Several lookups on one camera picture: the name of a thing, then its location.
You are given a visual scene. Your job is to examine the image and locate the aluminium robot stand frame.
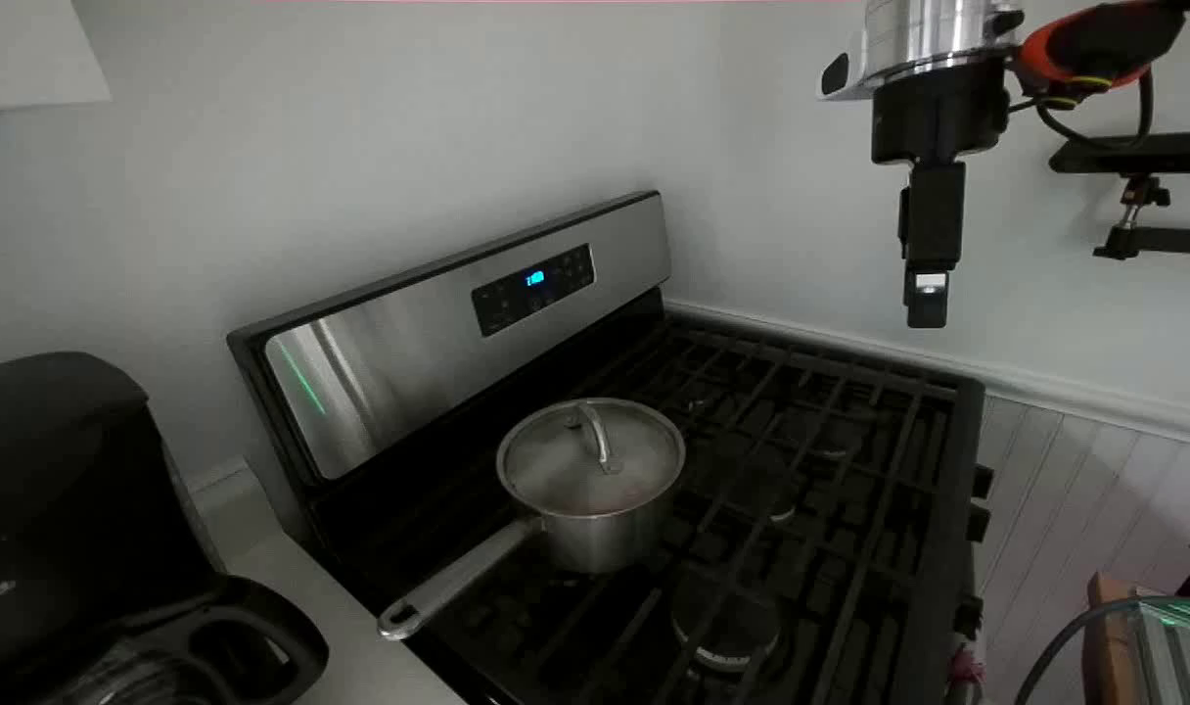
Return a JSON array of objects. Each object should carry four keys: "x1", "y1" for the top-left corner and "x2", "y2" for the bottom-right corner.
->
[{"x1": 1133, "y1": 593, "x2": 1190, "y2": 705}]

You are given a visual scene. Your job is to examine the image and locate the white countertop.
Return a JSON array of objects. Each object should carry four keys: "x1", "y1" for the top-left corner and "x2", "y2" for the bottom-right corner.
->
[{"x1": 183, "y1": 457, "x2": 471, "y2": 705}]

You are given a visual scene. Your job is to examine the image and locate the white wall cabinet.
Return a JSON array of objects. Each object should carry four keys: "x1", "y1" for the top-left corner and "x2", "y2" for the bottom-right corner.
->
[{"x1": 0, "y1": 0, "x2": 112, "y2": 113}]

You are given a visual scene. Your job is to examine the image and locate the black wall camera bracket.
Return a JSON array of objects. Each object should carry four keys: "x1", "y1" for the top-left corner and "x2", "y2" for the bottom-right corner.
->
[{"x1": 1047, "y1": 128, "x2": 1190, "y2": 267}]

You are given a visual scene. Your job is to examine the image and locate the black coffee maker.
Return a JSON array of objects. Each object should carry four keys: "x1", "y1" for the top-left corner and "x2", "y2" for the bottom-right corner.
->
[{"x1": 0, "y1": 347, "x2": 334, "y2": 705}]

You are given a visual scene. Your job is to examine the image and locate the orange sleeved black cable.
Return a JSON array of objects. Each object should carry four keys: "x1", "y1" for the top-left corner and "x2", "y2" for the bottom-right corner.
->
[{"x1": 1013, "y1": 0, "x2": 1190, "y2": 147}]

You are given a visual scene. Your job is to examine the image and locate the stainless steel pot lid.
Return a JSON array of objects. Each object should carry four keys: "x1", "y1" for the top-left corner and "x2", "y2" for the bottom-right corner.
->
[{"x1": 495, "y1": 397, "x2": 690, "y2": 522}]

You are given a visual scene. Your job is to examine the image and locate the round gas burner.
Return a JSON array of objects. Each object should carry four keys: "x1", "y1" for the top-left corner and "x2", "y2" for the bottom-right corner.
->
[
  {"x1": 732, "y1": 442, "x2": 812, "y2": 529},
  {"x1": 669, "y1": 573, "x2": 787, "y2": 679}
]

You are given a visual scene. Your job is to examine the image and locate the printed hanging dish towel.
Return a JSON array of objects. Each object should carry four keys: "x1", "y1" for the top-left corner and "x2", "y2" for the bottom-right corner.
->
[{"x1": 946, "y1": 638, "x2": 990, "y2": 694}]

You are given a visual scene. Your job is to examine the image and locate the black gas stove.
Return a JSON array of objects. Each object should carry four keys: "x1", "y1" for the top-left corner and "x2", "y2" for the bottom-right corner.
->
[{"x1": 224, "y1": 188, "x2": 1000, "y2": 705}]

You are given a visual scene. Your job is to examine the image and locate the black floor cable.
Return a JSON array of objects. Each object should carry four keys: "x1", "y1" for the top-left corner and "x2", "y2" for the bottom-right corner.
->
[{"x1": 1009, "y1": 593, "x2": 1155, "y2": 705}]

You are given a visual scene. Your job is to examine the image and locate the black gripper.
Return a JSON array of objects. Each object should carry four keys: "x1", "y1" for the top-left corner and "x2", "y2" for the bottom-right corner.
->
[{"x1": 896, "y1": 158, "x2": 966, "y2": 334}]

